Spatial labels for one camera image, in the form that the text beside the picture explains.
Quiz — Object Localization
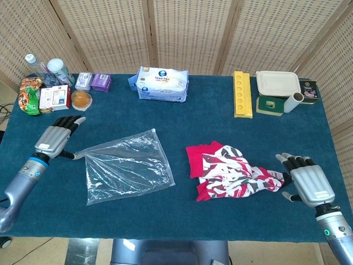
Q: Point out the clear box purple contents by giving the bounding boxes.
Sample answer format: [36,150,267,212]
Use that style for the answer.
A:
[74,72,93,91]

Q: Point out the white red carton box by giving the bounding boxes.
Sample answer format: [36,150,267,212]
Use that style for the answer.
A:
[39,84,72,114]

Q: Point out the red white patterned cloth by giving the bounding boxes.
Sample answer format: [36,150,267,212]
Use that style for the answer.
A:
[185,141,290,202]

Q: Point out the green orange snack pouch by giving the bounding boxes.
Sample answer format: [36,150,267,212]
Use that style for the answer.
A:
[18,77,45,117]

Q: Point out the blue carpet table mat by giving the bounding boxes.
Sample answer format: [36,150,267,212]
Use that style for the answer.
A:
[0,73,344,243]

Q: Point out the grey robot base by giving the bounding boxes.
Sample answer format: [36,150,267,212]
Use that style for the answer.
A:
[110,238,231,265]

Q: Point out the yellow holed block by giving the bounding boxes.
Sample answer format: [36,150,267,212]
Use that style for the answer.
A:
[233,71,254,119]

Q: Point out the black meat tin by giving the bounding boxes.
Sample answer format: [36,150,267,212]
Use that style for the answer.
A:
[298,79,320,105]

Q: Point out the clear plastic water bottle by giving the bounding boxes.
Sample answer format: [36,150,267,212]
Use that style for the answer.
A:
[25,54,55,85]

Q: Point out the green gold box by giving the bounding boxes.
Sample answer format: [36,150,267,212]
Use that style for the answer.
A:
[255,96,286,116]

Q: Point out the white blue wipes pack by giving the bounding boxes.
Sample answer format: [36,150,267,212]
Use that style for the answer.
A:
[128,66,190,103]

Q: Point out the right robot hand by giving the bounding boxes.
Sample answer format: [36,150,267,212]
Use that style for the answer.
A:
[275,153,336,208]

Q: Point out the clear plastic zip bag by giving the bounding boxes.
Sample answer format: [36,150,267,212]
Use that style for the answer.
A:
[73,128,177,206]

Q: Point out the black floor cables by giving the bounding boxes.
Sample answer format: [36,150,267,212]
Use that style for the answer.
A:
[0,104,12,123]

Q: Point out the orange jelly cup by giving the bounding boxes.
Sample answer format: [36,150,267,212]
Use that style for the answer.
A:
[71,90,93,112]

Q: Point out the purple carton box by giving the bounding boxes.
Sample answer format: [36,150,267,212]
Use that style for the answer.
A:
[90,73,113,93]

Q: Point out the woven folding screen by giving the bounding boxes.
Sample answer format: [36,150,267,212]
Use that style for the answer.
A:
[0,0,353,265]

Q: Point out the white paper roll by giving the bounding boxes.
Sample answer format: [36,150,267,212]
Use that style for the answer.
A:
[284,93,304,113]

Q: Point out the beige lidded lunch box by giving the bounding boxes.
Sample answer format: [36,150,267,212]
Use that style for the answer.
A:
[255,71,302,98]

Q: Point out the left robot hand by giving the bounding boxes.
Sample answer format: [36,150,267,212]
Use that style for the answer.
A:
[34,115,87,160]

